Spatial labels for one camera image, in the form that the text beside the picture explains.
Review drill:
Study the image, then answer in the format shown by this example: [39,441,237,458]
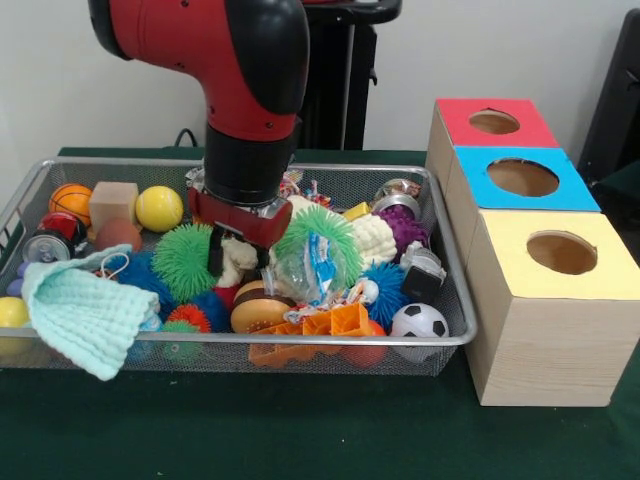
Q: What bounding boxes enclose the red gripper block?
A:
[186,184,295,279]

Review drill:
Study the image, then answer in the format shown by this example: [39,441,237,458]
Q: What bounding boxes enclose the yellow ball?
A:
[135,186,186,233]

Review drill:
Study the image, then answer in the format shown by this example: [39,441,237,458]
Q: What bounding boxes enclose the cream yellow cloth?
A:
[219,196,399,291]

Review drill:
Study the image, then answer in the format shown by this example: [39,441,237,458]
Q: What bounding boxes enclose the mint green cloth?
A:
[22,247,160,384]

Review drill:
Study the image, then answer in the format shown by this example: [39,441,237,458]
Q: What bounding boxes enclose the clear shallow bin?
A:
[0,157,478,377]

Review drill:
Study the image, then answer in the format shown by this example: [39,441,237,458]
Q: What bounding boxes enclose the wooden box with three holes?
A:
[425,97,640,408]

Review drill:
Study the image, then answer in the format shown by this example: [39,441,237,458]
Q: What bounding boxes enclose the toy burger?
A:
[230,280,299,335]

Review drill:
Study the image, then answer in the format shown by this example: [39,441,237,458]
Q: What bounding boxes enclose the small green spiky ball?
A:
[151,222,220,304]

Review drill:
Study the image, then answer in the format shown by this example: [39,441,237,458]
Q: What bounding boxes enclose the orange plastic toy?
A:
[247,303,374,368]

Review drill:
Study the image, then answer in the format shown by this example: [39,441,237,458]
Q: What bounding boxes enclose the brown rubber ball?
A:
[95,218,144,254]

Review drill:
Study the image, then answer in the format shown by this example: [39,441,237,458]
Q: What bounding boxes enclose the pale wooden block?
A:
[89,182,139,231]

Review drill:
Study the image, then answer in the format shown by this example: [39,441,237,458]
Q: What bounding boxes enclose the small orange basketball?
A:
[48,184,94,225]

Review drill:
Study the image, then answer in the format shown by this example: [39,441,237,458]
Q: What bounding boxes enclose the dark green table cloth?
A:
[0,147,640,480]

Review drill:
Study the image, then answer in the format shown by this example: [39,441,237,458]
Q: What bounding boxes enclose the black and white soccer ball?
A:
[390,303,450,346]

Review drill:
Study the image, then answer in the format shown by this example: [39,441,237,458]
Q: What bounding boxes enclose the black stand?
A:
[578,8,640,201]

